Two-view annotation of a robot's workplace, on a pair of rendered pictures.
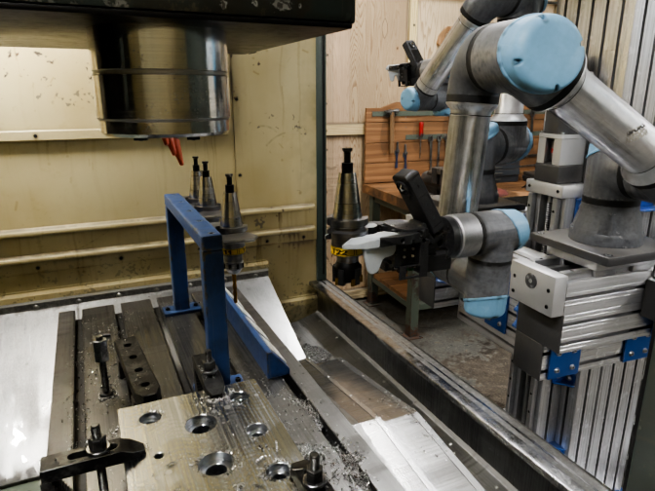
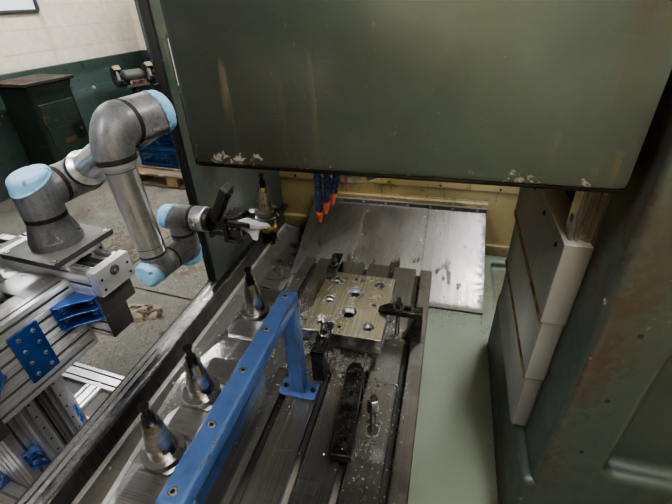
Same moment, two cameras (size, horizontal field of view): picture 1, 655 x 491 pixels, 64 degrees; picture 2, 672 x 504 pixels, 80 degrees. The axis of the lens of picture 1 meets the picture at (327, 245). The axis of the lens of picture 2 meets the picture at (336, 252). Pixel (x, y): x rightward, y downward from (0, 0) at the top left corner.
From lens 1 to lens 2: 1.63 m
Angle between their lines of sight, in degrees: 118
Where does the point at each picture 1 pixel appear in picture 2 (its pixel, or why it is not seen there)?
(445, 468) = (214, 351)
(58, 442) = (412, 394)
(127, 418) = (378, 331)
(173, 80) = not seen: hidden behind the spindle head
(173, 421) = (359, 319)
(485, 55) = (157, 119)
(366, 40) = not seen: outside the picture
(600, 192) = (61, 207)
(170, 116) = not seen: hidden behind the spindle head
